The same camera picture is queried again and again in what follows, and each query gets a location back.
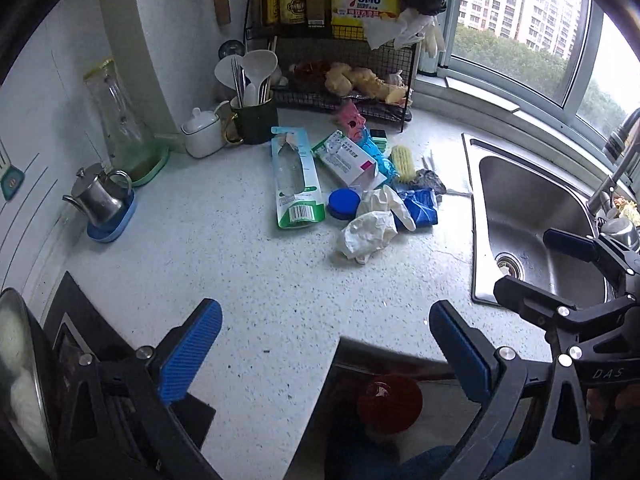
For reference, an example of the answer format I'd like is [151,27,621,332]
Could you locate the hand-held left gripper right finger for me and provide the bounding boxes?
[428,300,593,480]

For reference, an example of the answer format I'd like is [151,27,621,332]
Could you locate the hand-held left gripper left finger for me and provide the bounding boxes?
[57,298,223,480]

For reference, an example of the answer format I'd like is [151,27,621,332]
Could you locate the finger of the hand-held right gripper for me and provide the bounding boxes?
[493,276,637,347]
[543,228,640,276]

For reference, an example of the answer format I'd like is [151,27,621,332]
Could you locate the red waste bin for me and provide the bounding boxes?
[357,374,424,436]

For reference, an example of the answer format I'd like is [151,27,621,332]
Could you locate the dark blue packet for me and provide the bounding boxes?
[392,187,439,229]

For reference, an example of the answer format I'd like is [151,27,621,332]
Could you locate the white disposable glove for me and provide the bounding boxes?
[336,210,398,266]
[356,185,417,232]

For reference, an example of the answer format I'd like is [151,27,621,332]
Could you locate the grey wrapper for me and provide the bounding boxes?
[414,169,447,197]

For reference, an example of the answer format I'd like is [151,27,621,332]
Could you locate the yellow bristle scrub brush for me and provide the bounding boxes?
[390,145,417,183]

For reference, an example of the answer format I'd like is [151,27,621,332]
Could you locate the blue round lid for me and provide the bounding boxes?
[327,188,362,221]

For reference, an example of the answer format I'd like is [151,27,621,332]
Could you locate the clear plastic green label package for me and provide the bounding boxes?
[270,126,327,231]

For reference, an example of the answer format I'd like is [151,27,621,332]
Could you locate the light blue wrapper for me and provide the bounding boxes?
[361,127,400,186]

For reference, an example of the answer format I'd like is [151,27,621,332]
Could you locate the white medicine box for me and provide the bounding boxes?
[311,130,388,193]

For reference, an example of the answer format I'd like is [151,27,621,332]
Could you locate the pink wrapper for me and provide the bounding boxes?
[334,100,371,145]

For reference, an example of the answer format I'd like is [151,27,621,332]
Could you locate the person's right hand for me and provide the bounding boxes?
[587,389,640,443]

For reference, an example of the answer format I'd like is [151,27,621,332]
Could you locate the steel bowl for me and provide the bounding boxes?
[597,212,640,252]

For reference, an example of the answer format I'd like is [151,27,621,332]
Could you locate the stainless steel sink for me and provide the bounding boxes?
[461,132,626,308]

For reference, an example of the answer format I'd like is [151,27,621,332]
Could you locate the yellow food scraps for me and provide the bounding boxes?
[612,197,640,226]

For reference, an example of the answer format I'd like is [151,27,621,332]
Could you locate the steel faucet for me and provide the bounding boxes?
[586,107,640,213]

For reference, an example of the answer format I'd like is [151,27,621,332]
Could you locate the black gas stove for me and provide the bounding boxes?
[42,271,217,480]

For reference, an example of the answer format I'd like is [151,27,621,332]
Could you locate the blue coaster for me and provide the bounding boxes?
[86,190,137,244]

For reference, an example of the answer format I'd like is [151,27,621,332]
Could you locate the shiny pot lid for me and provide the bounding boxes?
[0,287,58,478]

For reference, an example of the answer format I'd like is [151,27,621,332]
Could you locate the steel teapot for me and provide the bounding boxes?
[62,164,135,228]

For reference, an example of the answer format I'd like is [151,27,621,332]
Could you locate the green tray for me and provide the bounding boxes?
[117,140,171,188]

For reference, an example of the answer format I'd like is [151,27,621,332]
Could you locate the window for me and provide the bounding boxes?
[442,0,640,181]

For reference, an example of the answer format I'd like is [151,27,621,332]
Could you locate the white sugar jar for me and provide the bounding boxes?
[180,101,232,158]

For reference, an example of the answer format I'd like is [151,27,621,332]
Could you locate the glass pitcher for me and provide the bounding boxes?
[83,58,158,178]

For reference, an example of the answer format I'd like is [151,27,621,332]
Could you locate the dark green mug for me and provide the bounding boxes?
[224,95,279,146]

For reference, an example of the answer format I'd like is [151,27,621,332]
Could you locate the white rubber glove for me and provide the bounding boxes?
[422,16,442,58]

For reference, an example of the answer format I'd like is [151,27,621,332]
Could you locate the large ginger root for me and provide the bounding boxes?
[347,66,408,103]

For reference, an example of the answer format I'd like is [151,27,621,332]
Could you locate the steel chopsticks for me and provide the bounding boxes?
[231,57,247,108]

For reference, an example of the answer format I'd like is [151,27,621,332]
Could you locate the white ladle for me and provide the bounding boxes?
[215,56,246,98]

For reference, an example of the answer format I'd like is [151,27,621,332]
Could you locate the white plastic bag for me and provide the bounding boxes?
[362,9,426,51]

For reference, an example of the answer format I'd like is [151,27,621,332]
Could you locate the small ginger root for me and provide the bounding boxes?
[324,61,353,96]

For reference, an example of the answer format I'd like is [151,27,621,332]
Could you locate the white rice paddle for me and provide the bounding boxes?
[242,50,279,106]

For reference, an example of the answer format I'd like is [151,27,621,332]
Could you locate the red dried food bag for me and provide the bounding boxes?
[289,60,331,88]

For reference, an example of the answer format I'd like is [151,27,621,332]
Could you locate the teal wall sticker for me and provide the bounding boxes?
[0,137,26,203]

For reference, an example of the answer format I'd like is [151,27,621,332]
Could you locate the black wire rack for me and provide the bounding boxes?
[243,0,418,133]

